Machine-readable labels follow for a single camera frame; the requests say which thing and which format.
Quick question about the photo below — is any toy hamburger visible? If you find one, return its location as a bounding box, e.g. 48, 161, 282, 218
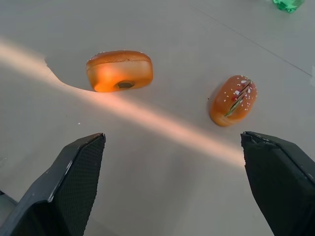
209, 75, 258, 127

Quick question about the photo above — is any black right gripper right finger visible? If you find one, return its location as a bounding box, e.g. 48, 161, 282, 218
240, 131, 315, 236

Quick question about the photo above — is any plain orange bread bun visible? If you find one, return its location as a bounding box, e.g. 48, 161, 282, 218
86, 50, 154, 93

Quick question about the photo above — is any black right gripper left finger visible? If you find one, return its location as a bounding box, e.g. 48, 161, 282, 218
0, 133, 106, 236

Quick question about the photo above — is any green plastic bottle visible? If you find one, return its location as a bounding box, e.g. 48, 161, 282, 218
272, 0, 306, 14

